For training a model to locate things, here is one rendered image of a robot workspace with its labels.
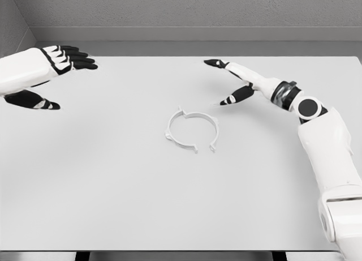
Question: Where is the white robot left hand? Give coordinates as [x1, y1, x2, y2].
[0, 45, 99, 110]

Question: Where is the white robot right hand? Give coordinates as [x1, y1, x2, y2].
[204, 58, 269, 106]

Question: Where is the white half-ring pipe clamp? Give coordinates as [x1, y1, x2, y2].
[183, 111, 221, 154]
[164, 105, 200, 155]

